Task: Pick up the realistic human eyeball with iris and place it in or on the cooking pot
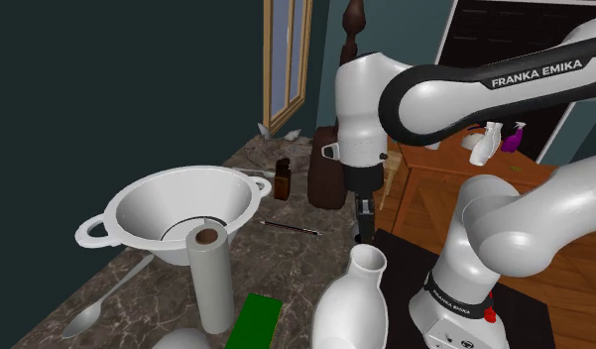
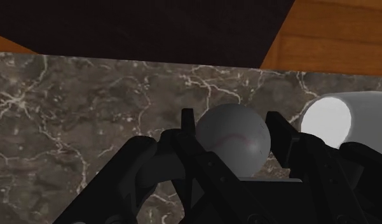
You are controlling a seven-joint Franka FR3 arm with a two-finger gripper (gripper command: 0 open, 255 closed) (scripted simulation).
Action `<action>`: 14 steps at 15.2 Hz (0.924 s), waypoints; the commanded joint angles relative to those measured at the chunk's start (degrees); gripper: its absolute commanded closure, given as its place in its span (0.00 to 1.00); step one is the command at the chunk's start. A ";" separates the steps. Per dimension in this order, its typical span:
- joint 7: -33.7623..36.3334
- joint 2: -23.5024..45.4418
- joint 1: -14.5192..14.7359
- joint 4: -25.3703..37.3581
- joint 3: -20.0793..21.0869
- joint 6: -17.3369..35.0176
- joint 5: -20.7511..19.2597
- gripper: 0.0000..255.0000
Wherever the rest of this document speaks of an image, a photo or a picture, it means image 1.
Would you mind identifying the small brown bottle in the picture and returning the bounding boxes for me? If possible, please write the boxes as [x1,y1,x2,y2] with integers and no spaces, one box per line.
[273,158,293,202]

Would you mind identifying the wooden framed window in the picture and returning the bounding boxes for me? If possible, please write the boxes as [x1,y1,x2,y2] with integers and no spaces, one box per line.
[262,0,314,137]

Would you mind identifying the wooden table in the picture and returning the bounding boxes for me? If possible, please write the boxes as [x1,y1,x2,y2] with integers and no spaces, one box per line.
[374,120,559,253]

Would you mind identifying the white two-handled colander bowl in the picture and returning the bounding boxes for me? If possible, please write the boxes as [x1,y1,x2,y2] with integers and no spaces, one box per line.
[74,166,273,267]

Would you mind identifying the white rounded object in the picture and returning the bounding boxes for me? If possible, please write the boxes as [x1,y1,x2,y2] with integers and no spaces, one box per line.
[151,327,211,349]

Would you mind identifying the dark window with white frame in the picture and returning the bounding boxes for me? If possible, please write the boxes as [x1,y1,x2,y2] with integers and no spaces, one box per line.
[434,0,596,164]

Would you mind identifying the silver spoon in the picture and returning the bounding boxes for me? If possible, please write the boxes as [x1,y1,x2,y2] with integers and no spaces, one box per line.
[60,253,156,339]

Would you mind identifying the white vase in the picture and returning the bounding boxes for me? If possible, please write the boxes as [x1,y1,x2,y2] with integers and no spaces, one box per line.
[310,243,390,349]

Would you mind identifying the white paper towel roll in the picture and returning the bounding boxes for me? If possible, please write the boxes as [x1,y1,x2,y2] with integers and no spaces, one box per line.
[184,223,236,336]

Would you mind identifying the green flat box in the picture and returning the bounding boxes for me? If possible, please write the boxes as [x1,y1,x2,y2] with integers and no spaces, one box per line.
[223,292,285,349]

